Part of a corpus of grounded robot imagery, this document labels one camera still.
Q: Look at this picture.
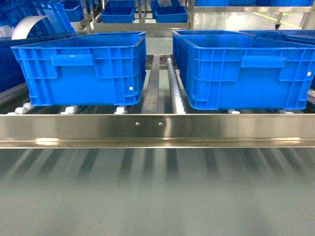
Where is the stainless steel shelf rack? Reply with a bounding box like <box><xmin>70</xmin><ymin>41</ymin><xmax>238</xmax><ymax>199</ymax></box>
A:
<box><xmin>0</xmin><ymin>55</ymin><xmax>315</xmax><ymax>148</ymax></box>

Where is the white roller track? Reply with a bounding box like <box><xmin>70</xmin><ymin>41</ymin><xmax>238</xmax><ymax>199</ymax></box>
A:
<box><xmin>166</xmin><ymin>58</ymin><xmax>187</xmax><ymax>115</ymax></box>

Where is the blue crate front left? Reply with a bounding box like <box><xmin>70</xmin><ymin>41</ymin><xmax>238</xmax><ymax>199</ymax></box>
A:
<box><xmin>11</xmin><ymin>35</ymin><xmax>147</xmax><ymax>106</ymax></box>

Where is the blue crate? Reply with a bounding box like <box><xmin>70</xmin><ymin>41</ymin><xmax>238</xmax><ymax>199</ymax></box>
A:
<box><xmin>11</xmin><ymin>35</ymin><xmax>147</xmax><ymax>106</ymax></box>
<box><xmin>172</xmin><ymin>29</ymin><xmax>253</xmax><ymax>69</ymax></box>
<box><xmin>240</xmin><ymin>29</ymin><xmax>315</xmax><ymax>45</ymax></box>
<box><xmin>0</xmin><ymin>0</ymin><xmax>78</xmax><ymax>93</ymax></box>
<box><xmin>88</xmin><ymin>31</ymin><xmax>146</xmax><ymax>37</ymax></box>
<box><xmin>180</xmin><ymin>34</ymin><xmax>315</xmax><ymax>110</ymax></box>

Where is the blue crate rear right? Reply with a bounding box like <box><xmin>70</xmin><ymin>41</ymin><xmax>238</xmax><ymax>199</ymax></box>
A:
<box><xmin>172</xmin><ymin>29</ymin><xmax>253</xmax><ymax>69</ymax></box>

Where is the blue crate front right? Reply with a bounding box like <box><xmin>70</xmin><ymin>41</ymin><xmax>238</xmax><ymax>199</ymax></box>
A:
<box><xmin>180</xmin><ymin>34</ymin><xmax>315</xmax><ymax>110</ymax></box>

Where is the blue crate rear left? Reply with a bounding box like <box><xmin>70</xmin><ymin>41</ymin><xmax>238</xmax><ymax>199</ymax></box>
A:
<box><xmin>88</xmin><ymin>31</ymin><xmax>146</xmax><ymax>37</ymax></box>

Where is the blue crate background right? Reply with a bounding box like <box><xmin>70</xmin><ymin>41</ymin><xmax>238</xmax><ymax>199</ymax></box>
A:
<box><xmin>156</xmin><ymin>6</ymin><xmax>188</xmax><ymax>23</ymax></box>

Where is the blue crate background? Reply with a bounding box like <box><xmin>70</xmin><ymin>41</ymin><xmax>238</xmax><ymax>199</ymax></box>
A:
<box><xmin>101</xmin><ymin>0</ymin><xmax>135</xmax><ymax>23</ymax></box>
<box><xmin>156</xmin><ymin>6</ymin><xmax>188</xmax><ymax>23</ymax></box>

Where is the blue crate background left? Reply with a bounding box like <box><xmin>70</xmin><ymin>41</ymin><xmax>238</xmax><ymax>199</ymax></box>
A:
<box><xmin>101</xmin><ymin>0</ymin><xmax>135</xmax><ymax>23</ymax></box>

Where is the blue crate far left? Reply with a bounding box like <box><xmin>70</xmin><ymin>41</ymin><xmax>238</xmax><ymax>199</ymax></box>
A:
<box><xmin>0</xmin><ymin>0</ymin><xmax>78</xmax><ymax>93</ymax></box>

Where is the blue crate far right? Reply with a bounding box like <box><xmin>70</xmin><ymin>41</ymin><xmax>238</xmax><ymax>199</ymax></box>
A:
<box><xmin>240</xmin><ymin>29</ymin><xmax>315</xmax><ymax>45</ymax></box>

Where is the steel centre rail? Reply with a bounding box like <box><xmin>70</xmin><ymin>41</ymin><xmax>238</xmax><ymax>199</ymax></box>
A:
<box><xmin>141</xmin><ymin>55</ymin><xmax>160</xmax><ymax>114</ymax></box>

